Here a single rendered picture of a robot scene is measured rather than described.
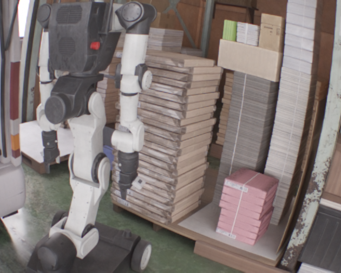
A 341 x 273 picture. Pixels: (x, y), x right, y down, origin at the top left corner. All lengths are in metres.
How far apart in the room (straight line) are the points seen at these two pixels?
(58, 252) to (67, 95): 0.67
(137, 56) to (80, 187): 0.71
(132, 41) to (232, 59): 1.18
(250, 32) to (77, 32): 1.38
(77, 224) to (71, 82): 0.69
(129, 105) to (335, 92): 0.99
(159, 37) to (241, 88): 1.67
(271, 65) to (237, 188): 0.80
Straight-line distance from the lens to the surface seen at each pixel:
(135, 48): 1.34
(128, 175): 1.55
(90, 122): 1.57
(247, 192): 2.11
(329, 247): 2.11
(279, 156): 2.37
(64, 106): 1.33
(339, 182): 1.95
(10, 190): 1.82
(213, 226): 2.37
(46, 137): 1.71
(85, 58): 1.32
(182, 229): 2.29
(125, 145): 1.49
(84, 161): 1.65
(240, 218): 2.19
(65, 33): 1.34
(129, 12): 1.31
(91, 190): 1.70
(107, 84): 4.03
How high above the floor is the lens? 1.28
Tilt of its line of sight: 18 degrees down
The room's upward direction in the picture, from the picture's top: 8 degrees clockwise
